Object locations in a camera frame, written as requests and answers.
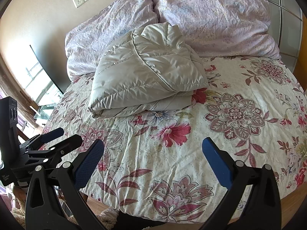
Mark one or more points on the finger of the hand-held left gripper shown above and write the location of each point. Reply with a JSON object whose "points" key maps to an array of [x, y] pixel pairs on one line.
{"points": [[52, 134], [69, 142]]}

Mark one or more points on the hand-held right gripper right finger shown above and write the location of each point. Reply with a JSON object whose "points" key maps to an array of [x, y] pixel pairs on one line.
{"points": [[215, 160]]}

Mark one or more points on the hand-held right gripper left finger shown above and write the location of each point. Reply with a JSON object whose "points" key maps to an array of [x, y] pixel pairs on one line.
{"points": [[88, 163]]}

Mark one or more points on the white puffer jacket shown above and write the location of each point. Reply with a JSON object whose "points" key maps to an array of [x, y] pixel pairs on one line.
{"points": [[144, 76]]}

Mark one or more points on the floral bedspread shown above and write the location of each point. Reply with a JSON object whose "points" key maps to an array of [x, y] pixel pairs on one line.
{"points": [[191, 148]]}

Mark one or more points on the black television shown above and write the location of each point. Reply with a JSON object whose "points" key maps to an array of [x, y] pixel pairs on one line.
{"points": [[50, 71]]}

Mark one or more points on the lilac crinkled pillow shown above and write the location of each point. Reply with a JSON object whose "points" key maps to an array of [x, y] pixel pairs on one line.
{"points": [[108, 33], [215, 19]]}

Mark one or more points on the white wall socket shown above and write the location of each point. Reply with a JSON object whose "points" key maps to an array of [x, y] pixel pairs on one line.
{"points": [[78, 1]]}

